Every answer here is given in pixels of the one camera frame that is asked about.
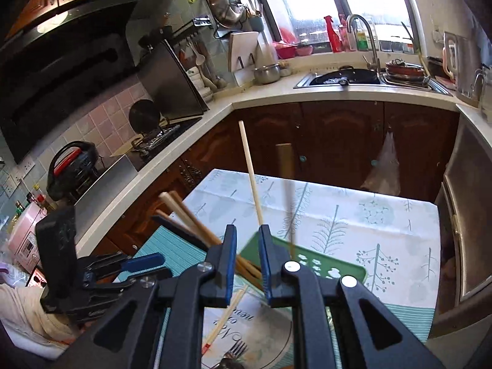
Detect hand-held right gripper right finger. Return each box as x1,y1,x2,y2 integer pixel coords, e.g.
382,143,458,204
258,224,439,369

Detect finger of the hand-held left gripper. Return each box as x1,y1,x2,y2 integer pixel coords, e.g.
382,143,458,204
85,274,139,295
82,253,165,279

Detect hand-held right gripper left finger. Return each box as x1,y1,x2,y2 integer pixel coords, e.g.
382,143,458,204
50,224,238,369

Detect tan chopstick red end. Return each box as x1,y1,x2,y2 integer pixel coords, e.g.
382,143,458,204
155,209,204,244
235,254,265,292

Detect metal fork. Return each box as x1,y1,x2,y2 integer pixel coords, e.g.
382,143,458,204
220,339,248,369

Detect green utensil holder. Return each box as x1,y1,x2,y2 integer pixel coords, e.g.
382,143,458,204
238,234,367,308

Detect person's left forearm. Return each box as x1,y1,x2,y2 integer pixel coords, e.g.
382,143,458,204
0,282,83,360

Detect pink kitchen appliance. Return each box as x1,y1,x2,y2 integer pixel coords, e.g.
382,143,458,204
7,201,49,274

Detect teal leaf print tablecloth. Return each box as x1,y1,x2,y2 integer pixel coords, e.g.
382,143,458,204
115,168,441,369

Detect black gas stove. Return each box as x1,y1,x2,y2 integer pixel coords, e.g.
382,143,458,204
125,116,203,172

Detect brown wooden base cabinets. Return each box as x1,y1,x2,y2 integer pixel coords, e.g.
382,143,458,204
77,100,462,273

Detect black round pan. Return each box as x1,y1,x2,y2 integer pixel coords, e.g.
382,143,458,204
129,99,162,133

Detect translucent plastic bag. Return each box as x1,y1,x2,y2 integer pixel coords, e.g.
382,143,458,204
361,130,401,197

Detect black range hood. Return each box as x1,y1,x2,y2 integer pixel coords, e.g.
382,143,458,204
0,0,140,164

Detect white kitchen countertop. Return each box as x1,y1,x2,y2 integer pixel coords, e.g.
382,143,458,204
73,52,492,247

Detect black splash guard panel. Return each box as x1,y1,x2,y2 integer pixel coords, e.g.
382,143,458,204
139,39,204,122

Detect stack of white bowls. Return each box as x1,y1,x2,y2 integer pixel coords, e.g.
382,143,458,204
185,66,214,104

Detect steel kitchen sink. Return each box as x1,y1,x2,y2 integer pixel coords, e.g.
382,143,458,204
293,65,454,96

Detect small steel pot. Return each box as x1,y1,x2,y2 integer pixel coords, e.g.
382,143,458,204
253,63,282,85

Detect black wok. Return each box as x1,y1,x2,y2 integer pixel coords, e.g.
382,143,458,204
311,66,380,86

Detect grey frosted door cabinet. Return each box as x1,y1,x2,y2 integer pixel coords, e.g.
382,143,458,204
432,113,492,323

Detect red plastic bowl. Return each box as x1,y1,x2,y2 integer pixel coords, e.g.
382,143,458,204
274,42,297,59

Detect white cutting board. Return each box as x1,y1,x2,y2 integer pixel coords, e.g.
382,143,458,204
228,31,260,86

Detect red spray bottle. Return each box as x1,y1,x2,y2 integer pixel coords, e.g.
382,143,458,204
323,15,343,53

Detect steel kitchen faucet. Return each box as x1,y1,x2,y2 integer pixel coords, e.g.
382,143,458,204
346,13,382,74

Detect red frying pan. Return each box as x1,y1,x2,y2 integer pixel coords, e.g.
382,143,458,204
384,59,428,82

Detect green dish soap bottle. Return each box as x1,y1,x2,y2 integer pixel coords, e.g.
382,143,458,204
354,18,373,52

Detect steel pot lid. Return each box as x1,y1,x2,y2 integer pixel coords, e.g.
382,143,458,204
208,0,247,28

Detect kitchen window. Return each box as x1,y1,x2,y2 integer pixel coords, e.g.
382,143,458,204
265,0,425,54

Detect white electric kettle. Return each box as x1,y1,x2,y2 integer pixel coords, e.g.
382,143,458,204
441,32,477,98

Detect clear glass mug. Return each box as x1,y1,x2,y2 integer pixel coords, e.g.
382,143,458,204
470,67,492,109

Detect white wall socket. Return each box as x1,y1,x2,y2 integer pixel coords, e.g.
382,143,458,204
16,160,36,181

